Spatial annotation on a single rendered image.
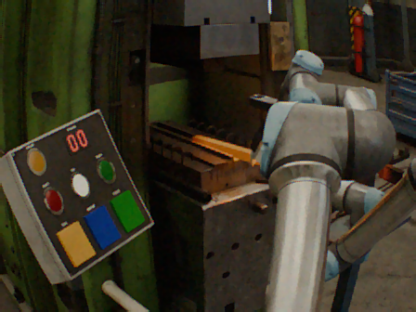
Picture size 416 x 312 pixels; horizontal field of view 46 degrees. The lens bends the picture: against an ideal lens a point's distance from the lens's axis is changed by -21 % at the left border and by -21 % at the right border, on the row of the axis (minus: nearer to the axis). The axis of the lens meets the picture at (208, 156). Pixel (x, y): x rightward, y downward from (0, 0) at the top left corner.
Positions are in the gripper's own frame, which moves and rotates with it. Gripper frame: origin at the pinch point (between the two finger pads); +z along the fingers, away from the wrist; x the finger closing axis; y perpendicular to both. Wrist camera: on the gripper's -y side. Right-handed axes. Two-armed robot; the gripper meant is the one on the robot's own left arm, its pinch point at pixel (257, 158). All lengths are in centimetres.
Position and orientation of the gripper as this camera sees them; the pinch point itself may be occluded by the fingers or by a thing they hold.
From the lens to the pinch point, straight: 153.9
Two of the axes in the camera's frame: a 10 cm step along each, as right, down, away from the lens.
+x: 7.9, -2.0, 5.9
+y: 5.4, 6.8, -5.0
